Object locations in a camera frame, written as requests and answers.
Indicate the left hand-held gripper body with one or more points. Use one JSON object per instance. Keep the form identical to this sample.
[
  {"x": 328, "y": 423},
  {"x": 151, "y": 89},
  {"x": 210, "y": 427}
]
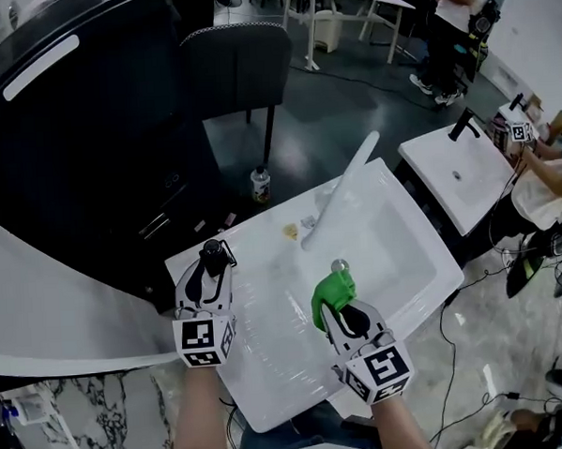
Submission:
[{"x": 200, "y": 336}]

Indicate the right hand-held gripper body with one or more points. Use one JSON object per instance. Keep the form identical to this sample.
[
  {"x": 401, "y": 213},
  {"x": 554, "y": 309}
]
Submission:
[{"x": 380, "y": 368}]

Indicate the black soap dispenser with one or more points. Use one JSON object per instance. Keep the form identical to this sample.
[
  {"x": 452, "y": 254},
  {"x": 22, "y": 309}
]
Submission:
[{"x": 213, "y": 257}]

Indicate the green cloth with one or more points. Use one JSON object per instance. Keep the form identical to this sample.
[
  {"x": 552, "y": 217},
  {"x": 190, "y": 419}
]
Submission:
[{"x": 331, "y": 293}]

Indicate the person's left forearm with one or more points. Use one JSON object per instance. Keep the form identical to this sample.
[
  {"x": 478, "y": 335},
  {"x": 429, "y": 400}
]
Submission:
[{"x": 202, "y": 415}]

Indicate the person's right forearm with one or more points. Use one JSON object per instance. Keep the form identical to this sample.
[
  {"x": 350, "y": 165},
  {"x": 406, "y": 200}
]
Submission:
[{"x": 400, "y": 428}]

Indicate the small yellow object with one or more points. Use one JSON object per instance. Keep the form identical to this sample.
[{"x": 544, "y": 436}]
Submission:
[{"x": 290, "y": 230}]

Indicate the white ceramic sink basin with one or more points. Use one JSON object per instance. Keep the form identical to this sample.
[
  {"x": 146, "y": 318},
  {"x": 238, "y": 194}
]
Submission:
[{"x": 278, "y": 341}]

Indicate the plastic bottle with label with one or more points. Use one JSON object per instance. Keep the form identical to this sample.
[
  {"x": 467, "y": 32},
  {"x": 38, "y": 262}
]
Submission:
[{"x": 261, "y": 184}]

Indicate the small clear wrapper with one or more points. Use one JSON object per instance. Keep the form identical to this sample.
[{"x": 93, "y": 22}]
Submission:
[{"x": 307, "y": 222}]

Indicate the person's blue jeans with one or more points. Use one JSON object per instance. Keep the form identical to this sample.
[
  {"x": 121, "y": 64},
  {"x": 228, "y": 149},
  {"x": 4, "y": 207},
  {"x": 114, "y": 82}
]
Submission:
[{"x": 310, "y": 424}]

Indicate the metal sink drain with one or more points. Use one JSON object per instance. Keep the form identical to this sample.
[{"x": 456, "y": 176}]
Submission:
[{"x": 341, "y": 265}]

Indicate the white faucet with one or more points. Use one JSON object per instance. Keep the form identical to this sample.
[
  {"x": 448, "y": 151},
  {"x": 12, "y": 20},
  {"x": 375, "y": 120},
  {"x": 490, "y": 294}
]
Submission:
[{"x": 340, "y": 194}]

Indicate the white curved bathtub rim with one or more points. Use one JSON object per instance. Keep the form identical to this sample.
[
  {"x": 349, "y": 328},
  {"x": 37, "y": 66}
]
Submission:
[{"x": 54, "y": 296}]

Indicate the small white box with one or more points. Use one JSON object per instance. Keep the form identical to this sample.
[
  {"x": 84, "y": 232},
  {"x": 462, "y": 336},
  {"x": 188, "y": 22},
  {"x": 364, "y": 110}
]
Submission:
[{"x": 30, "y": 406}]

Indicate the dark upholstered chair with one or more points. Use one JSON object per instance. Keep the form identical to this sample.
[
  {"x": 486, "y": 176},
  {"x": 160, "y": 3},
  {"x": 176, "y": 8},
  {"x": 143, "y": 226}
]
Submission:
[{"x": 235, "y": 66}]

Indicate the white sink with black cabinet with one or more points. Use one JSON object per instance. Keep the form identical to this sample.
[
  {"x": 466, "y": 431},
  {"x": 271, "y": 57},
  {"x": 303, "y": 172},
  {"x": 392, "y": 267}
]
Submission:
[{"x": 461, "y": 176}]

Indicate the beige trash bin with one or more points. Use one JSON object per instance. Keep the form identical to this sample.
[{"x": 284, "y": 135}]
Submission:
[{"x": 326, "y": 31}]

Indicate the black faucet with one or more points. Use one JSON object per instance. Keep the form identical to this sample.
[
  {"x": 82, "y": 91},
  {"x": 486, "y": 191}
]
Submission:
[{"x": 460, "y": 126}]

